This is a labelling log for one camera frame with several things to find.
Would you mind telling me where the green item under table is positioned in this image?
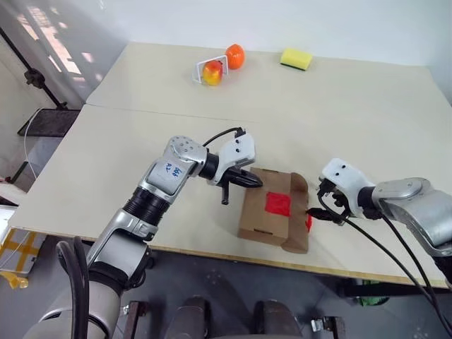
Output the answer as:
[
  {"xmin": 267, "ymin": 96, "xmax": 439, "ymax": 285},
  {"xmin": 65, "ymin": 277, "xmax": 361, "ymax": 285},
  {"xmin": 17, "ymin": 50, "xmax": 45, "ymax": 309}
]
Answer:
[{"xmin": 358, "ymin": 295, "xmax": 389, "ymax": 308}]

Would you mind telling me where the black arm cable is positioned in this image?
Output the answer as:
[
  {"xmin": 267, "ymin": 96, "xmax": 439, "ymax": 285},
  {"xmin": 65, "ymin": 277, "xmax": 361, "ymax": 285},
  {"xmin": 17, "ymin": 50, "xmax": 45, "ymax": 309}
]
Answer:
[
  {"xmin": 316, "ymin": 179, "xmax": 452, "ymax": 311},
  {"xmin": 56, "ymin": 126, "xmax": 246, "ymax": 339}
]

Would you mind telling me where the red tape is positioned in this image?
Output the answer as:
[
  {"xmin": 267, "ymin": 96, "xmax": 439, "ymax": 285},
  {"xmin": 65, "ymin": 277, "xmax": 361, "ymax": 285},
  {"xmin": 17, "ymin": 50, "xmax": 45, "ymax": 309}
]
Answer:
[{"xmin": 265, "ymin": 191, "xmax": 314, "ymax": 232}]

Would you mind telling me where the dark metal caster bracket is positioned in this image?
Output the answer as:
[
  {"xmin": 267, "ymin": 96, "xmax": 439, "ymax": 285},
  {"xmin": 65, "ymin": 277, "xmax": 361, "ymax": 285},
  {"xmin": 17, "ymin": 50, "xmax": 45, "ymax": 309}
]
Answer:
[
  {"xmin": 309, "ymin": 316, "xmax": 345, "ymax": 339},
  {"xmin": 121, "ymin": 299, "xmax": 149, "ymax": 339}
]

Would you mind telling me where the black tray platform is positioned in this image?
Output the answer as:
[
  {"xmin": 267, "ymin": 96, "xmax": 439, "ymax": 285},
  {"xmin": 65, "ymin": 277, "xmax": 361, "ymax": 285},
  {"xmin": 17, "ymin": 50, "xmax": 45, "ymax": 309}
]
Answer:
[{"xmin": 17, "ymin": 108, "xmax": 81, "ymax": 138}]

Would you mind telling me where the white wire stand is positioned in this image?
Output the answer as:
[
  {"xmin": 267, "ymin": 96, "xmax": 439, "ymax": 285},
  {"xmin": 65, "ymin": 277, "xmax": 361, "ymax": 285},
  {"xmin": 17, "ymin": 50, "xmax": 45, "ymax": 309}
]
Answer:
[{"xmin": 191, "ymin": 54, "xmax": 230, "ymax": 85}]

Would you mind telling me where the yellow sponge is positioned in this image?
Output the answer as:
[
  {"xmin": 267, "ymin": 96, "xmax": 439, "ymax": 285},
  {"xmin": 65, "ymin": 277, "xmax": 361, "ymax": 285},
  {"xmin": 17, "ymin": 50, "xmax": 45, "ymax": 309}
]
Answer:
[{"xmin": 280, "ymin": 48, "xmax": 314, "ymax": 74}]

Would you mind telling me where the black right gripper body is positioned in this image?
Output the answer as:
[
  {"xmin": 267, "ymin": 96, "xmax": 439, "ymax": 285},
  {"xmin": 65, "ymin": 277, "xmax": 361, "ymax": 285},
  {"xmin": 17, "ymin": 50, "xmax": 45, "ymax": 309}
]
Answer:
[{"xmin": 317, "ymin": 178, "xmax": 354, "ymax": 222}]

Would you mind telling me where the orange fruit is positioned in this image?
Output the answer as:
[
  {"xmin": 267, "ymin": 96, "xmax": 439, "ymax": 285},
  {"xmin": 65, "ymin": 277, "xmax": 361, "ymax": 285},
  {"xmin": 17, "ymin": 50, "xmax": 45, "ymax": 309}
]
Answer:
[{"xmin": 225, "ymin": 43, "xmax": 246, "ymax": 71}]

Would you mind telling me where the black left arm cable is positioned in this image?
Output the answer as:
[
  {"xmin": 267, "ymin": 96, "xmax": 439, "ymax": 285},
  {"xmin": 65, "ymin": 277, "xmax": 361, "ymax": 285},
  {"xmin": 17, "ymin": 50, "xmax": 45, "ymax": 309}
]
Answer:
[{"xmin": 56, "ymin": 126, "xmax": 246, "ymax": 339}]

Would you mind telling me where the red yellow apple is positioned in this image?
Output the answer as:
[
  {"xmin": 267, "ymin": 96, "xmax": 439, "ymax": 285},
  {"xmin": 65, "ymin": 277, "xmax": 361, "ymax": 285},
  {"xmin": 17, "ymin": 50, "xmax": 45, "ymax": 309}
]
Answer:
[{"xmin": 202, "ymin": 60, "xmax": 224, "ymax": 87}]

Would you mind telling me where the yellow taped cardboard carton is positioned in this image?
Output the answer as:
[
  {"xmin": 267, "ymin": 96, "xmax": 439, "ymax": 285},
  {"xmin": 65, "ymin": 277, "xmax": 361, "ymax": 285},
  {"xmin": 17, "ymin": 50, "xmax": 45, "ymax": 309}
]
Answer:
[{"xmin": 0, "ymin": 227, "xmax": 47, "ymax": 290}]

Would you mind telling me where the dark rounded shape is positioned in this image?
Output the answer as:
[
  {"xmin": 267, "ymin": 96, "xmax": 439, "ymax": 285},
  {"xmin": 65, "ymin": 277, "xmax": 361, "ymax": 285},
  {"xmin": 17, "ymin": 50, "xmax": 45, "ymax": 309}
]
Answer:
[
  {"xmin": 253, "ymin": 299, "xmax": 303, "ymax": 339},
  {"xmin": 174, "ymin": 296, "xmax": 209, "ymax": 339}
]

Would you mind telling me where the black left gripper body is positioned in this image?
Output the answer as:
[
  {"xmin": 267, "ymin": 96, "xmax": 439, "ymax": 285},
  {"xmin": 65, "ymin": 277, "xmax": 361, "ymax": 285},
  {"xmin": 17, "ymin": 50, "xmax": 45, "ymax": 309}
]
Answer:
[{"xmin": 220, "ymin": 165, "xmax": 249, "ymax": 206}]

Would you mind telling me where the brown cardboard box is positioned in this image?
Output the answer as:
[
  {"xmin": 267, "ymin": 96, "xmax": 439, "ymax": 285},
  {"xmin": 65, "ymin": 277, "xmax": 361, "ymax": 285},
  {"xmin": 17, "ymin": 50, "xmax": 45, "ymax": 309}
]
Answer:
[{"xmin": 237, "ymin": 167, "xmax": 311, "ymax": 254}]

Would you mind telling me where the thin white cable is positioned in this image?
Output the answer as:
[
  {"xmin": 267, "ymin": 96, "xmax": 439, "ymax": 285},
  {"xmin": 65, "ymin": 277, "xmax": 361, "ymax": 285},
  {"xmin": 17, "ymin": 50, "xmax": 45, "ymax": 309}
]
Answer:
[{"xmin": 23, "ymin": 109, "xmax": 42, "ymax": 177}]

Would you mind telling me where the black tripod stand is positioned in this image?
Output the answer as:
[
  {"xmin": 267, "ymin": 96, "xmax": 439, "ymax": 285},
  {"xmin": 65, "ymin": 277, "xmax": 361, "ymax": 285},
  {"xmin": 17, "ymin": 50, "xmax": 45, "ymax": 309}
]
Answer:
[{"xmin": 0, "ymin": 27, "xmax": 68, "ymax": 111}]

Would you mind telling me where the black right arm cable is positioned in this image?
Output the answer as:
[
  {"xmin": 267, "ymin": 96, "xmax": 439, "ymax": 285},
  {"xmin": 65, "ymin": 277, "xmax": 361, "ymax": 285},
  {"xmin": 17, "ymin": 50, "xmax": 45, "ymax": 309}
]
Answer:
[{"xmin": 316, "ymin": 179, "xmax": 452, "ymax": 311}]

